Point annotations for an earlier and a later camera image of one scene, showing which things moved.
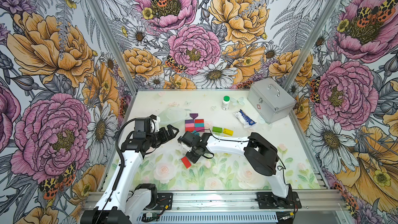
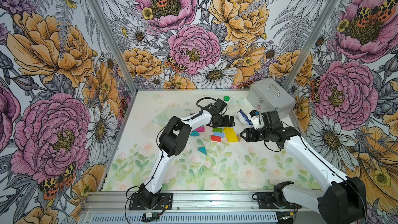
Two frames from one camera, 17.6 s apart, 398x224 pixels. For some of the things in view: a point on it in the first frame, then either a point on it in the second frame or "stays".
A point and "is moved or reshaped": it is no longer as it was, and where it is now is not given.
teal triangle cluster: x=195 y=133 stays
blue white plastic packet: x=245 y=120 stays
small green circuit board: x=149 y=217 stays
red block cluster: x=186 y=162 is moved or reshaped
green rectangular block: x=217 y=129 stays
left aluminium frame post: x=109 y=32 stays
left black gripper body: x=158 y=138 to x=223 y=121
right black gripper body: x=194 y=155 to x=260 y=135
